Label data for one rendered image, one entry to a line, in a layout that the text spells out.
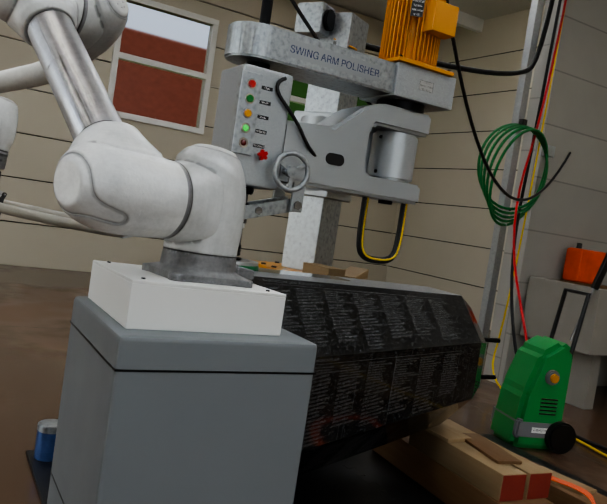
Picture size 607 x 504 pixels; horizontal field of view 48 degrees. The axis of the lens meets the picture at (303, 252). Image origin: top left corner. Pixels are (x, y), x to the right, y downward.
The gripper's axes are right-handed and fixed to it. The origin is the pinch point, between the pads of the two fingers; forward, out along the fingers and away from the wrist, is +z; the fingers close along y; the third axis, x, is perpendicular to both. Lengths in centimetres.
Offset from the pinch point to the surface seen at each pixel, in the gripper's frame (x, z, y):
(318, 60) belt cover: -29, -86, 94
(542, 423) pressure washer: -65, 44, 281
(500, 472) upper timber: -105, 43, 156
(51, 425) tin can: 17, 67, 48
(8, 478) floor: 9, 83, 33
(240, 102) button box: -23, -62, 68
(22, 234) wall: 551, 47, 254
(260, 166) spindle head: -26, -43, 81
